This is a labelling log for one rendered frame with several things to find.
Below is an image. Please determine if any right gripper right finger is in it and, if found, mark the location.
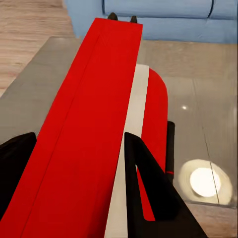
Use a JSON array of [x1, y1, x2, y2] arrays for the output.
[[124, 132, 208, 238]]

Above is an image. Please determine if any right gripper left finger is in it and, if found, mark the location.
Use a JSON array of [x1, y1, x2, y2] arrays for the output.
[[0, 132, 37, 221]]

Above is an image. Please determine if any radio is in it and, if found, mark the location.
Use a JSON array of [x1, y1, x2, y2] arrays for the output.
[[0, 12, 176, 238]]

